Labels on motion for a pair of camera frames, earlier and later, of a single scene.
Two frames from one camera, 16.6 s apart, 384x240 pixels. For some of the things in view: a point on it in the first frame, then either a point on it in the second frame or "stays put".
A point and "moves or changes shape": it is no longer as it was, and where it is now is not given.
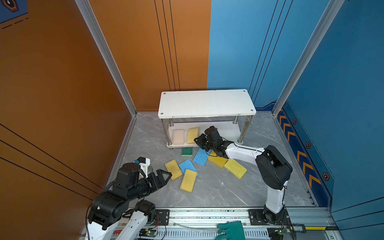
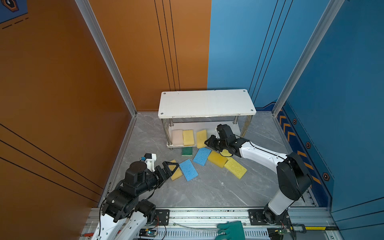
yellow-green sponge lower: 234,168 stays put
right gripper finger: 202,141 → 212,141
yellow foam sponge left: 173,167 stays put
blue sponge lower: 187,165 stays put
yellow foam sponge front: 192,134 moves or changes shape
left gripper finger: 162,176 → 170,167
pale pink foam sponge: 178,137 stays put
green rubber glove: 231,230 stays put
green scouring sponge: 187,151 stays put
